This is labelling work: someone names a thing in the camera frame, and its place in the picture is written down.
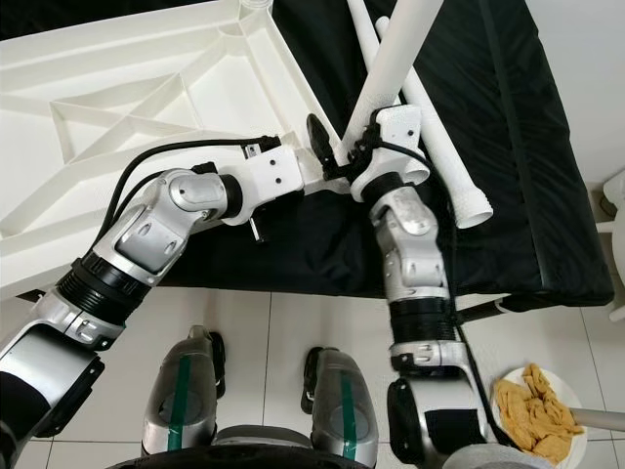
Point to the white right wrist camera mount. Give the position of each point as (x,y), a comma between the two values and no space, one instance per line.
(405,132)

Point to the silver left robot leg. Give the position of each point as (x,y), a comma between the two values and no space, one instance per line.
(171,410)

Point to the grey pole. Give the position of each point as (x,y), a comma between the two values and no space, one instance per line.
(604,420)

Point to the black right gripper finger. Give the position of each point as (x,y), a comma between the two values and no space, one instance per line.
(379,116)
(322,140)

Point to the black cloth table cover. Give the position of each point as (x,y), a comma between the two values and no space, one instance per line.
(537,147)

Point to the silver right robot leg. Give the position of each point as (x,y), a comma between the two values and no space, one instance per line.
(342,410)

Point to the black robot waist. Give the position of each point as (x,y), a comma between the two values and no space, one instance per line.
(273,462)

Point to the white plastic chair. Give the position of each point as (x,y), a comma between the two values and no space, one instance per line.
(613,210)

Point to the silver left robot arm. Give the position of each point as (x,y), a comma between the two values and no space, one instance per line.
(146,234)

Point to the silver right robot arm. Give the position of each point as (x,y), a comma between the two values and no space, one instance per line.
(415,264)

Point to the silver robot leg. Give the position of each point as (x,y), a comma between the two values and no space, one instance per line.
(171,410)
(342,410)

